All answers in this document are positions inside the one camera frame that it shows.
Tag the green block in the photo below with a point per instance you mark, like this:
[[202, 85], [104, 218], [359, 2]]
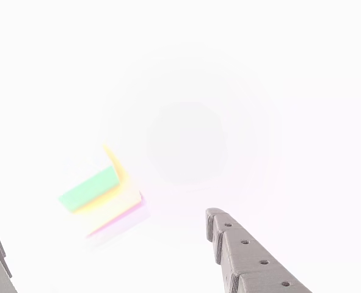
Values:
[[91, 187]]

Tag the purple block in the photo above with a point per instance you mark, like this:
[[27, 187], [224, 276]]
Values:
[[128, 219]]

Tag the orange block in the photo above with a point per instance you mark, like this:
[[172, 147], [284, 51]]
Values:
[[119, 189]]

